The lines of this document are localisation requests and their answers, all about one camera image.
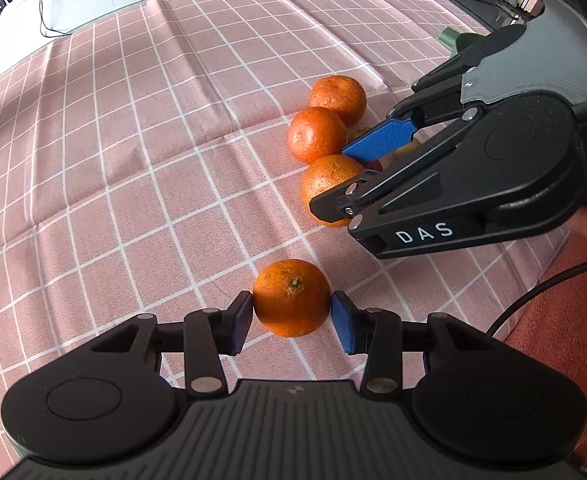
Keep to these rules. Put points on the coral cloth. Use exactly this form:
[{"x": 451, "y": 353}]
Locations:
[{"x": 568, "y": 330}]

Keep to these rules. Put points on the green bottle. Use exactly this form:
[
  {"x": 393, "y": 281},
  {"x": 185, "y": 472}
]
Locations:
[{"x": 461, "y": 40}]

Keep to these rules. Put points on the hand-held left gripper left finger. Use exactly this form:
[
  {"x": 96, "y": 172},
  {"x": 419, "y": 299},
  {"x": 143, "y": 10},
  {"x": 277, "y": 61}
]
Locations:
[{"x": 241, "y": 321}]

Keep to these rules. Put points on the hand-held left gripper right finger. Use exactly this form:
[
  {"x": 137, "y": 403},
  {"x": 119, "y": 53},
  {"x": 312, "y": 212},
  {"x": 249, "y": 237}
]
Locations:
[{"x": 342, "y": 321}]

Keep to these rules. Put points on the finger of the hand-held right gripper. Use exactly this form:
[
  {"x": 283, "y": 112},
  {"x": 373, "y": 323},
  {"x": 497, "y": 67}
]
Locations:
[
  {"x": 373, "y": 190},
  {"x": 378, "y": 139}
]

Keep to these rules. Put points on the pink checked tablecloth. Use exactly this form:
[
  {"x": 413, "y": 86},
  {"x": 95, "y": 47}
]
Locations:
[{"x": 148, "y": 160}]

